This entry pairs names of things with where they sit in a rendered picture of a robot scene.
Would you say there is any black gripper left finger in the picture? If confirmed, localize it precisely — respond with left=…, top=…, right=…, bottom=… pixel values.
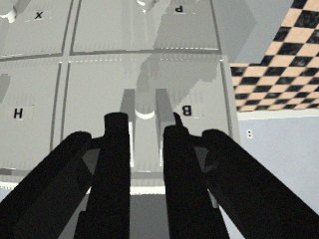
left=0, top=89, right=136, bottom=239

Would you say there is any white chest of drawers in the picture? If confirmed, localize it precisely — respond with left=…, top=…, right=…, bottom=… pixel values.
left=0, top=0, right=241, bottom=194

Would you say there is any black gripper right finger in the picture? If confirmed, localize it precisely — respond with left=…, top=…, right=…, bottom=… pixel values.
left=156, top=89, right=319, bottom=239

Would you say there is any grey drawer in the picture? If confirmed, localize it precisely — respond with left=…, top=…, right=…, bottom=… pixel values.
left=0, top=62, right=62, bottom=176
left=73, top=0, right=218, bottom=56
left=0, top=0, right=74, bottom=62
left=63, top=59, right=229, bottom=179

